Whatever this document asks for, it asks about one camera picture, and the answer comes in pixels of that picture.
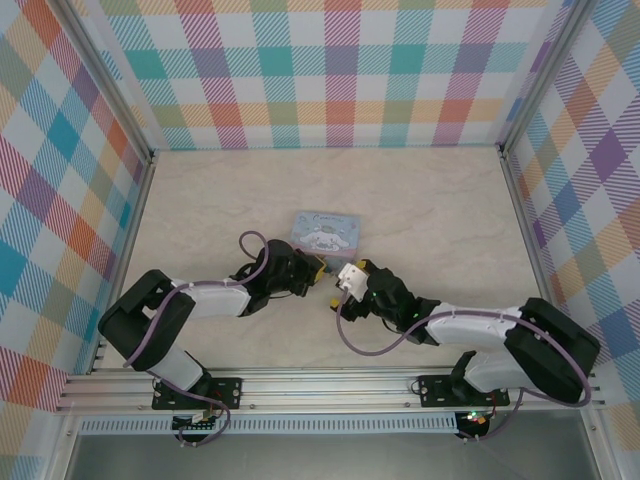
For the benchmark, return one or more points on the aluminium left corner post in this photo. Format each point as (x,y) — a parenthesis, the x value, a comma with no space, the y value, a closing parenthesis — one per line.
(107,80)

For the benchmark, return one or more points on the aluminium left side rail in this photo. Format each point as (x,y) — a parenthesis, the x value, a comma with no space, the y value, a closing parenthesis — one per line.
(132,240)

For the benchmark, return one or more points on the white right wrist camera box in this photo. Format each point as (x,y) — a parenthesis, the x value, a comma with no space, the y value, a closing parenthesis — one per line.
(352,280)

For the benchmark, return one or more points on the blue cartoon tin box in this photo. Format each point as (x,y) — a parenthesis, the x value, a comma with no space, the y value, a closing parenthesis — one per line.
(325,232)

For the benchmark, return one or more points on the aluminium front frame rail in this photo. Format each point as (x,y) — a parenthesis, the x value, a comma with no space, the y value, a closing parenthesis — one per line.
(325,387)

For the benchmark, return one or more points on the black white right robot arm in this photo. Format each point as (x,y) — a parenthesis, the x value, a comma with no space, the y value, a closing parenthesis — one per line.
(550,340)

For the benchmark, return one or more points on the aluminium right corner post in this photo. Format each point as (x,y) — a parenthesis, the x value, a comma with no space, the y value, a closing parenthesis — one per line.
(542,75)

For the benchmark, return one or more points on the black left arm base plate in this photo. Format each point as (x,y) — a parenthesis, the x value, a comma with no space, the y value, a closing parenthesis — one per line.
(230,392)

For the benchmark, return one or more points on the aluminium right side rail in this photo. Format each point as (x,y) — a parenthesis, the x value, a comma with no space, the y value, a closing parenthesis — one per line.
(522,220)

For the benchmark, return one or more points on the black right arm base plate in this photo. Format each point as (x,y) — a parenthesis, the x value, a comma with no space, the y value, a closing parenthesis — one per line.
(435,390)

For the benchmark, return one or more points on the aluminium corner post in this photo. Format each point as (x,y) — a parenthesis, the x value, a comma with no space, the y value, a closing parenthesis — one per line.
(107,80)
(542,75)

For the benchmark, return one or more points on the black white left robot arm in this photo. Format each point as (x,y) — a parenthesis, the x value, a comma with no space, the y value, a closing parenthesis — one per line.
(140,325)

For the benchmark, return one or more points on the small padlock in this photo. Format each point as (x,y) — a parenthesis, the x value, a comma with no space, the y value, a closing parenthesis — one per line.
(330,271)

